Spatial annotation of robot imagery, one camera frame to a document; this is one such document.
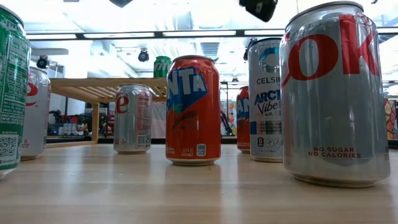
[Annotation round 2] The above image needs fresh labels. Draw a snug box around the orange Fanta can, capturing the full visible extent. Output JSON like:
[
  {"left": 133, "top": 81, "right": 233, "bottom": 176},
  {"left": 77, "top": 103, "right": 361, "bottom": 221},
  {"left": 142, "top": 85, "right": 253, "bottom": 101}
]
[
  {"left": 165, "top": 55, "right": 222, "bottom": 167},
  {"left": 236, "top": 85, "right": 251, "bottom": 155}
]

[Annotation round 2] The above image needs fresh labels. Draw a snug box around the silver Diet Coke can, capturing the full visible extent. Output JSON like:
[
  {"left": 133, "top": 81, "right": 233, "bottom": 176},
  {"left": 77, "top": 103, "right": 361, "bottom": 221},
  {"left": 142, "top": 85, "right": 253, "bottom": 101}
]
[
  {"left": 20, "top": 66, "right": 52, "bottom": 162},
  {"left": 113, "top": 83, "right": 154, "bottom": 156},
  {"left": 279, "top": 0, "right": 392, "bottom": 189}
]

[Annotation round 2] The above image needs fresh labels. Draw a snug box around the black table frame rail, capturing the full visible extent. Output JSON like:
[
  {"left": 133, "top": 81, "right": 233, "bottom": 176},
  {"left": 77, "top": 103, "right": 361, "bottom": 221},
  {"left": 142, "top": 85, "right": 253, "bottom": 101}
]
[{"left": 46, "top": 136, "right": 398, "bottom": 150}]

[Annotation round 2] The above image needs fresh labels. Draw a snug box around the black metal stand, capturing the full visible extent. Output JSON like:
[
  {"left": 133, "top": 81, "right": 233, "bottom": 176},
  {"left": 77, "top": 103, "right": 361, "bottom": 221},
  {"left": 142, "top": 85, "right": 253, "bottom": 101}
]
[{"left": 219, "top": 80, "right": 234, "bottom": 136}]

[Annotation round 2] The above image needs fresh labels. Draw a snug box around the colourful patchwork quilt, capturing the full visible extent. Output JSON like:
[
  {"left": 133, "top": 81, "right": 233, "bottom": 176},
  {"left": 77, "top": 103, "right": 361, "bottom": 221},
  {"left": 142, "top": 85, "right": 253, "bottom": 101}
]
[{"left": 384, "top": 98, "right": 398, "bottom": 141}]

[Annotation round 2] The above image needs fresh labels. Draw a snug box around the black framed linear light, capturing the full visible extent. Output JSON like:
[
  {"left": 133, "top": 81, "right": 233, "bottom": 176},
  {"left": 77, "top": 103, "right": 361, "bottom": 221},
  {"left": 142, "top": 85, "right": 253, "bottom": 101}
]
[{"left": 25, "top": 27, "right": 398, "bottom": 40}]

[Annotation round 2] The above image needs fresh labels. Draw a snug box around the wooden slatted shelf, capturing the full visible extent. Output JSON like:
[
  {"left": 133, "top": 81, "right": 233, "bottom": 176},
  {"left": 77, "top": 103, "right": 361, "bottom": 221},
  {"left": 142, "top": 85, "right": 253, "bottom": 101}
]
[{"left": 45, "top": 77, "right": 168, "bottom": 149}]

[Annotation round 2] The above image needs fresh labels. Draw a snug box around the Celsius Arctic Vibe can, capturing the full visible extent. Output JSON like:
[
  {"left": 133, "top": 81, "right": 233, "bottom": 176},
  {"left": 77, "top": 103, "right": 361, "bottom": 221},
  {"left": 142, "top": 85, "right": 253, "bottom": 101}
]
[{"left": 248, "top": 37, "right": 284, "bottom": 164}]

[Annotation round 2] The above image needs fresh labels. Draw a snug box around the floral patterned cloth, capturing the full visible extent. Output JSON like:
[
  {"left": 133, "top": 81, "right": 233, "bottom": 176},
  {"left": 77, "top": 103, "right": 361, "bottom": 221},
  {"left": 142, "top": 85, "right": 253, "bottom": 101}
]
[{"left": 220, "top": 98, "right": 238, "bottom": 137}]

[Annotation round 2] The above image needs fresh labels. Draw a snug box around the green Sprite can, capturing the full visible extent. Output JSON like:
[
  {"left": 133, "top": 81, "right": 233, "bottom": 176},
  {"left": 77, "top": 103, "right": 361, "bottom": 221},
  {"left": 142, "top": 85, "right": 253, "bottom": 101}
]
[
  {"left": 153, "top": 55, "right": 173, "bottom": 78},
  {"left": 0, "top": 4, "right": 32, "bottom": 181}
]

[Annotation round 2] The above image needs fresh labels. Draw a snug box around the white board panel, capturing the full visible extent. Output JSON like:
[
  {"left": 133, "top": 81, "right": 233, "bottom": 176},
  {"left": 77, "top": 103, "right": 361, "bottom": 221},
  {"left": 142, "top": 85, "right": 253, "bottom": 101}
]
[{"left": 150, "top": 101, "right": 168, "bottom": 139}]

